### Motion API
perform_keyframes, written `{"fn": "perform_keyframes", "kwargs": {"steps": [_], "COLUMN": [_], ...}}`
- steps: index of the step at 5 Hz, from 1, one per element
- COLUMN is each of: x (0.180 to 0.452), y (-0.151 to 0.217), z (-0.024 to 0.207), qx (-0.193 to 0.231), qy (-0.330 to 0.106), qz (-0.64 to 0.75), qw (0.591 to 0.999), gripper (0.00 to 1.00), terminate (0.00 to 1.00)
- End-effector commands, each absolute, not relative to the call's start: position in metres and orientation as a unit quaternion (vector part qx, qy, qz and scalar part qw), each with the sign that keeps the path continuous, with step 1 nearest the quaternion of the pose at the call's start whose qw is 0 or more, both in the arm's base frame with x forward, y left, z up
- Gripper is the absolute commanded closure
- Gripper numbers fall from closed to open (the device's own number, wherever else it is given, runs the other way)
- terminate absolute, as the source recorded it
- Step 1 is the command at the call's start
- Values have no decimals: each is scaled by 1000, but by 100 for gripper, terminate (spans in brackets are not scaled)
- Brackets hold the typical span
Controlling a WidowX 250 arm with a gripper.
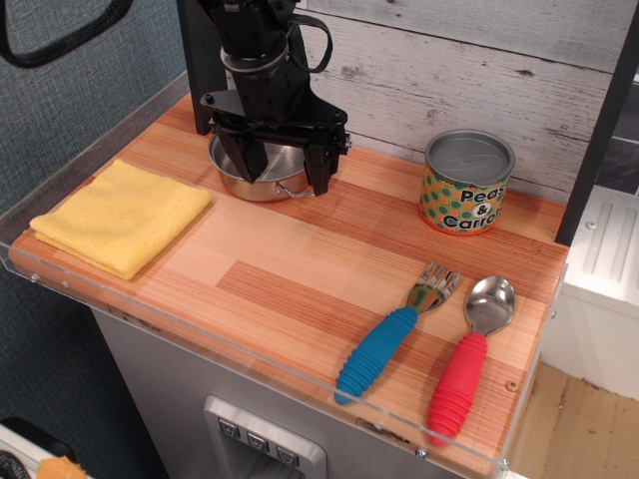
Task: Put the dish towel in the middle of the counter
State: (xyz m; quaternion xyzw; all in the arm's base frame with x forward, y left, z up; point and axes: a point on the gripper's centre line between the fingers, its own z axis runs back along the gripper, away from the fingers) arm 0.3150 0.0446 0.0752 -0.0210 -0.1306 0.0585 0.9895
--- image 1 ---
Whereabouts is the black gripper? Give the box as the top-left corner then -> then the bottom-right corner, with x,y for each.
201,69 -> 350,196

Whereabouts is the yellow dish towel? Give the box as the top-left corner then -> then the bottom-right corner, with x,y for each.
30,160 -> 211,280

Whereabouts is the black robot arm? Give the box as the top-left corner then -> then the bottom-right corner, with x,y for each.
200,1 -> 350,196

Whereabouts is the clear acrylic counter guard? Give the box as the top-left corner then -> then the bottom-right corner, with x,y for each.
1,208 -> 507,478

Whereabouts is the small steel pot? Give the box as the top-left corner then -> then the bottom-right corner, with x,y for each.
208,131 -> 318,204

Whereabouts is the peas and carrots can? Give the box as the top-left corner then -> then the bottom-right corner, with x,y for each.
419,129 -> 515,237

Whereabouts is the silver toy fridge cabinet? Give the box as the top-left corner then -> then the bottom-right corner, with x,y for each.
94,311 -> 441,478

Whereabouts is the grey dispenser button panel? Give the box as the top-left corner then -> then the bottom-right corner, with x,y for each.
204,395 -> 327,479

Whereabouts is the white toy appliance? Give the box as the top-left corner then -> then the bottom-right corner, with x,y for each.
540,186 -> 638,399

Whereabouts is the orange object at corner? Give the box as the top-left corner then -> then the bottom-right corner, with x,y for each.
36,456 -> 88,479

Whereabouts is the black vertical post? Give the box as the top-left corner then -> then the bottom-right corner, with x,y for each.
177,0 -> 228,135

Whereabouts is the blue handled fork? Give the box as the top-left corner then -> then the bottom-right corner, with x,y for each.
333,262 -> 461,405

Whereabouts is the black braided cable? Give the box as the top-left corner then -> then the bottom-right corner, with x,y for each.
0,0 -> 135,70

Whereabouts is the red handled spoon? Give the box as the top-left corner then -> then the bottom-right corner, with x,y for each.
426,275 -> 516,447

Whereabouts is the dark right frame post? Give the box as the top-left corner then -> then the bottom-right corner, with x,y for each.
555,8 -> 638,246

